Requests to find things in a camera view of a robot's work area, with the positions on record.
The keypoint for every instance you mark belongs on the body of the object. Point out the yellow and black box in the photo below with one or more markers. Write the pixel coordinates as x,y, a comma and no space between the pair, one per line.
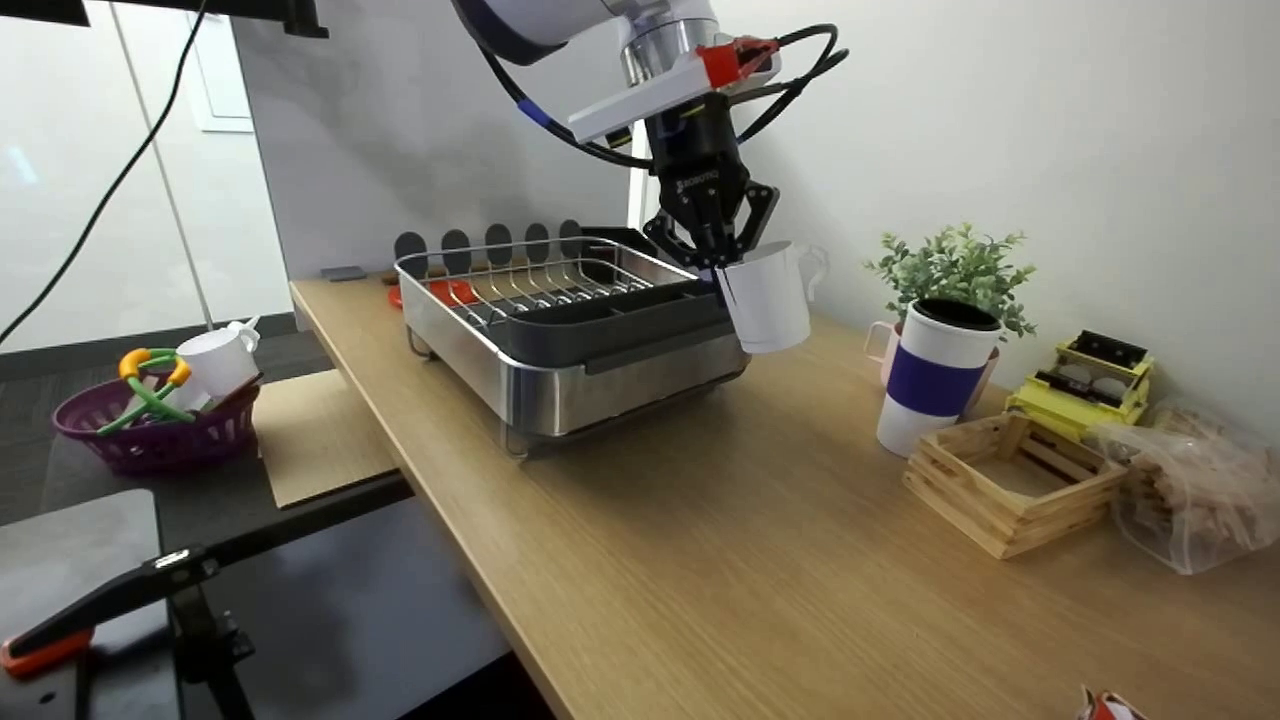
1082,385

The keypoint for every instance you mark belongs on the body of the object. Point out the wooden slat crate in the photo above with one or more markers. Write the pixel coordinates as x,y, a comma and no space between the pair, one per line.
1013,486

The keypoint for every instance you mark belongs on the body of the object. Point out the small red white toy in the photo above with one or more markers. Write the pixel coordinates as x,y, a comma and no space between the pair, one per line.
1106,705

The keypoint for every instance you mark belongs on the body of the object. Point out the clear bag with brown contents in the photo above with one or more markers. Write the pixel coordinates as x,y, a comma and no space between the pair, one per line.
1193,495

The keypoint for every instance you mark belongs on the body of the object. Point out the purple plastic basket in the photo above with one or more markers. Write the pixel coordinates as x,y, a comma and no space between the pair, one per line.
162,444

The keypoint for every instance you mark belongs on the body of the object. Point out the green plant in pink pot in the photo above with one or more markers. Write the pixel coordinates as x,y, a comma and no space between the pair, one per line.
952,274

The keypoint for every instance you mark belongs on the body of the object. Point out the black tripod stand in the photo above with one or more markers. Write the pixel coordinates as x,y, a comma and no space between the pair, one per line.
202,573

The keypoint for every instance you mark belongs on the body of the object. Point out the white toy teapot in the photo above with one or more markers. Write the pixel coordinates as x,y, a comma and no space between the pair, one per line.
222,360

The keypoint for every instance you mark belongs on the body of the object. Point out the metal dish rack black tray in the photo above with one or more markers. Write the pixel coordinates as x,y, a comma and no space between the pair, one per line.
574,360

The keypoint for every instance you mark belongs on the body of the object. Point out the red orange connector plug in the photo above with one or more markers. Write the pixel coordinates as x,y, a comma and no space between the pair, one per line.
732,63

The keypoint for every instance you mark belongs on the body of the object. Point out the brown cardboard sheet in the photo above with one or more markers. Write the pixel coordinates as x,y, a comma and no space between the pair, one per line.
323,432

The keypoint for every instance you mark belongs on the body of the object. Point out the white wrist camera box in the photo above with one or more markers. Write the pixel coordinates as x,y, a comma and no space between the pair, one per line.
625,86

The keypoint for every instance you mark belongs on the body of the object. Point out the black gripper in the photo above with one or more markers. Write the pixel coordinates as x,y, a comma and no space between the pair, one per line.
696,155

